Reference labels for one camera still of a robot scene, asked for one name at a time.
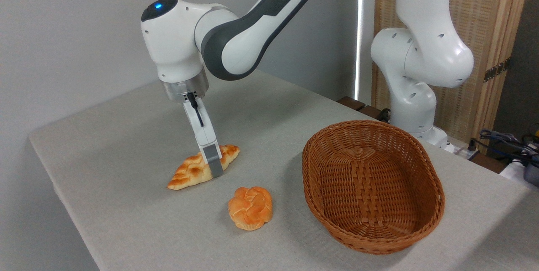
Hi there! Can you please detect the grey tablecloth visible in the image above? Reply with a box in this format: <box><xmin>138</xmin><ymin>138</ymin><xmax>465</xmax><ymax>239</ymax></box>
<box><xmin>28</xmin><ymin>69</ymin><xmax>539</xmax><ymax>271</ymax></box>

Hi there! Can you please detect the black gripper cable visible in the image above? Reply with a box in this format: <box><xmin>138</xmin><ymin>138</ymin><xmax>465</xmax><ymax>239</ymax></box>
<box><xmin>187</xmin><ymin>91</ymin><xmax>205</xmax><ymax>128</ymax></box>

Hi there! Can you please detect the round braided bread bun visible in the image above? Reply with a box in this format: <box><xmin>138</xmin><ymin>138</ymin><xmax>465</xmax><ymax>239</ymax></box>
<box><xmin>228</xmin><ymin>186</ymin><xmax>273</xmax><ymax>231</ymax></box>

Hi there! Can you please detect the dark brown wooden furniture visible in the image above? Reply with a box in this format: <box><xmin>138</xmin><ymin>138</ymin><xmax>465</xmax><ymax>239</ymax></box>
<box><xmin>337</xmin><ymin>96</ymin><xmax>390</xmax><ymax>122</ymax></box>

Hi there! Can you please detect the bamboo folding screen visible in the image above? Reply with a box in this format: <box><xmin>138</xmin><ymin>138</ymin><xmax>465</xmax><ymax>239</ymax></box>
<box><xmin>373</xmin><ymin>0</ymin><xmax>533</xmax><ymax>145</ymax></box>

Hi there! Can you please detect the metal screen hinge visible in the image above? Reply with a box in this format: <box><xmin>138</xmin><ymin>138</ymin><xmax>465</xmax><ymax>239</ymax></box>
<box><xmin>483</xmin><ymin>58</ymin><xmax>511</xmax><ymax>83</ymax></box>

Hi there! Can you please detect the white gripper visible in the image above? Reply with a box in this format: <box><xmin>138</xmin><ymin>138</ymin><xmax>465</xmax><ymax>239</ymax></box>
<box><xmin>182</xmin><ymin>96</ymin><xmax>224</xmax><ymax>178</ymax></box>

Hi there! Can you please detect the blue black cable bundle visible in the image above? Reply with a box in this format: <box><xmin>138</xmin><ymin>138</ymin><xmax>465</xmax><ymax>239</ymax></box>
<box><xmin>469</xmin><ymin>128</ymin><xmax>539</xmax><ymax>166</ymax></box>

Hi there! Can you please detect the long braided bread loaf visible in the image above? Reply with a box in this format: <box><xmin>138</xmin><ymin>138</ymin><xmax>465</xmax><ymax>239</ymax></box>
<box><xmin>167</xmin><ymin>144</ymin><xmax>240</xmax><ymax>191</ymax></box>

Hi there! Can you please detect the brown oval wicker basket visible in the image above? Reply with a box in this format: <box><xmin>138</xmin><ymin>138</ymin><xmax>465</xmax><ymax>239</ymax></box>
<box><xmin>302</xmin><ymin>120</ymin><xmax>446</xmax><ymax>255</ymax></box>

